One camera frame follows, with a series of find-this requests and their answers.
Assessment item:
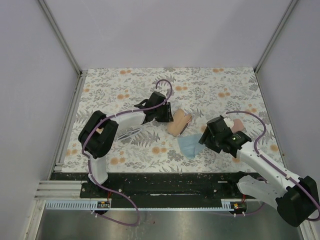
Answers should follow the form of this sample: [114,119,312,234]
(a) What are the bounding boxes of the flag pattern glasses case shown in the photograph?
[166,108,192,137]

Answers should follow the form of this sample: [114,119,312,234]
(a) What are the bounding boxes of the aluminium frame post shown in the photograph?
[253,0,300,75]
[36,0,82,76]

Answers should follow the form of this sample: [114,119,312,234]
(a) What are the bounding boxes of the left aluminium frame post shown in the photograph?
[36,0,82,76]

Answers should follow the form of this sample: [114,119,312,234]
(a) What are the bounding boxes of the white cable duct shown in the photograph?
[45,199,234,212]

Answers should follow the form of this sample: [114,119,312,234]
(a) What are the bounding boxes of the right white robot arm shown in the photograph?
[199,115,320,227]

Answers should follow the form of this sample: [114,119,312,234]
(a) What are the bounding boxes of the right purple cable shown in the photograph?
[223,111,320,222]

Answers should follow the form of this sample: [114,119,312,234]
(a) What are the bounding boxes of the right aluminium frame post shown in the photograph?
[253,0,300,75]

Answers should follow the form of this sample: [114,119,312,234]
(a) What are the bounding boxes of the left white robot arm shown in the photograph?
[78,91,173,198]

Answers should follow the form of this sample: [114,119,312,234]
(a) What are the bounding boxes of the blue cleaning cloth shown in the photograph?
[177,133,205,159]

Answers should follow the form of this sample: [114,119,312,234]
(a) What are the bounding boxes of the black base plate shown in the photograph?
[50,171,247,202]

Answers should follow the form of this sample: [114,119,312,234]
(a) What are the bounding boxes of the purple cable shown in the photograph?
[81,79,173,227]
[223,111,320,222]

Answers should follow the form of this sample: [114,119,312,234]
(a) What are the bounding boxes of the pink glasses case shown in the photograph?
[231,118,245,133]

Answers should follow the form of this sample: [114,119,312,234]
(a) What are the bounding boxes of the floral table mat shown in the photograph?
[61,67,282,173]

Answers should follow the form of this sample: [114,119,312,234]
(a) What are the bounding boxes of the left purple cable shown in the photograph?
[81,79,173,227]

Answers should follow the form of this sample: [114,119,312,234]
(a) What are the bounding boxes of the white frame sunglasses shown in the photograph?
[117,127,142,141]

